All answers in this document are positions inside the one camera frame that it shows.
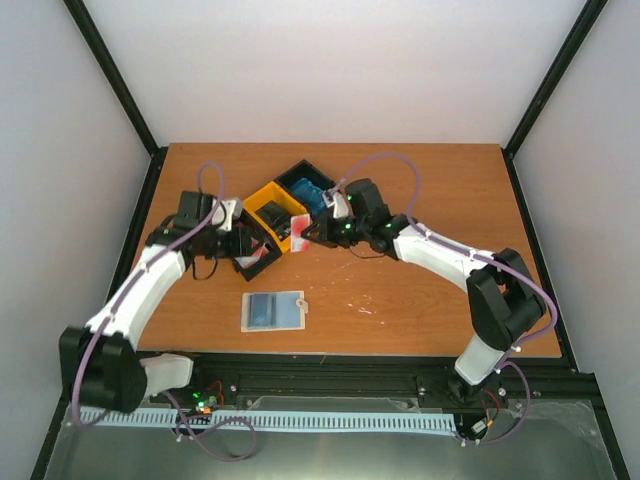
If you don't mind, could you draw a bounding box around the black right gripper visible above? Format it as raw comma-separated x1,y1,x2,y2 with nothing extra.
301,212,368,250

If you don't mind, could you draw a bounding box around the black vip card stack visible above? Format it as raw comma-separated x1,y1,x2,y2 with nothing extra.
256,200,292,241

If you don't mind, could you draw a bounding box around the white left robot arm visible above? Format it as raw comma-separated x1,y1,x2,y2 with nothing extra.
59,191,258,416

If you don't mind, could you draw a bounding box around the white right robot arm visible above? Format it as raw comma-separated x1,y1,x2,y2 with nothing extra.
301,179,557,396

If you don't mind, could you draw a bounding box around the black bin with red cards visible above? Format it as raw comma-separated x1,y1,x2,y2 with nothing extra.
232,223,282,282

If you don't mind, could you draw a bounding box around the red white card stack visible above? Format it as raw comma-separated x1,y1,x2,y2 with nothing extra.
235,244,271,269

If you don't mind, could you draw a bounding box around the blue card stack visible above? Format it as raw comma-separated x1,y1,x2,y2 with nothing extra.
291,177,327,216

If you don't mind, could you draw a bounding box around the black bin with blue cards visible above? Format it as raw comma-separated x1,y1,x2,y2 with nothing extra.
275,160,335,218

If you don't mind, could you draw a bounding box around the yellow plastic bin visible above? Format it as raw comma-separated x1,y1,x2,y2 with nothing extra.
244,181,308,253

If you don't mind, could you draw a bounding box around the black aluminium table frame rail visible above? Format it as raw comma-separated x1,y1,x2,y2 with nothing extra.
64,349,601,416

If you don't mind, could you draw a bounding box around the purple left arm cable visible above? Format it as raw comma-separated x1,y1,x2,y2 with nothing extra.
71,161,259,461

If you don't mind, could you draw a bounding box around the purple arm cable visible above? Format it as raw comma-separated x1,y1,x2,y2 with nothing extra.
71,161,259,461
329,151,559,446

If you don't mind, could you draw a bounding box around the light blue slotted cable duct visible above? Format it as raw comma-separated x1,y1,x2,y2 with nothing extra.
80,407,456,436

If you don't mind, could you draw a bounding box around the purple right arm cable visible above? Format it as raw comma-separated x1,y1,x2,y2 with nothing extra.
329,151,559,446

